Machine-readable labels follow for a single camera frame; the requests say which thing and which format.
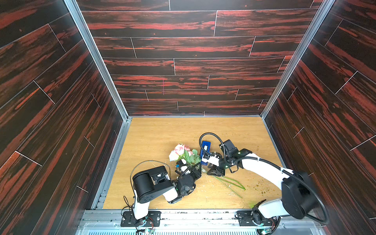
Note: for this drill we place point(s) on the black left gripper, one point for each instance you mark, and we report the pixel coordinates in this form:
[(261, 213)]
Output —
[(193, 172)]

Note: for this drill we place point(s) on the aluminium left corner post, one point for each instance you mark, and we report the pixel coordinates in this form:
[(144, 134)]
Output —
[(89, 41)]

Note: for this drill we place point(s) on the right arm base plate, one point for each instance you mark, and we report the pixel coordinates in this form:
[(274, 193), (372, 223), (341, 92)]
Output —
[(254, 218)]

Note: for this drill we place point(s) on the pink artificial flower bouquet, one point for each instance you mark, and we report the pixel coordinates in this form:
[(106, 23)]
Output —
[(189, 159)]

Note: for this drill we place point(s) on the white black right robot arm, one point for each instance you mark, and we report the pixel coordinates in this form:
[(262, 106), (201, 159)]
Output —
[(299, 197)]

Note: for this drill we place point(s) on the aluminium front rail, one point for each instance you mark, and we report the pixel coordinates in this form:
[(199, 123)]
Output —
[(170, 222)]

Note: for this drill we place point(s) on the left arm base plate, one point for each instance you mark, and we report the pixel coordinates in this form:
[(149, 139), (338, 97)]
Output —
[(152, 219)]

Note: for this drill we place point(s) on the aluminium right corner post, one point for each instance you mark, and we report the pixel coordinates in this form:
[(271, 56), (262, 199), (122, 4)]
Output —
[(317, 20)]

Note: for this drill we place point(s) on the aluminium corner post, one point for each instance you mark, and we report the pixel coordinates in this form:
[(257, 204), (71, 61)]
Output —
[(317, 20), (89, 41)]

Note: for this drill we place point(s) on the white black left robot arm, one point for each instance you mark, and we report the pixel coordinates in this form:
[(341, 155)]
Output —
[(155, 182)]

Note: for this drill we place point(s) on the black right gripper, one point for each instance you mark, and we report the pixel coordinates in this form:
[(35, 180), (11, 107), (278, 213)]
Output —
[(214, 169)]

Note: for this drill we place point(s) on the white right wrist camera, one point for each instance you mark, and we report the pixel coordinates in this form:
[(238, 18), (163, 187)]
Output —
[(206, 160)]

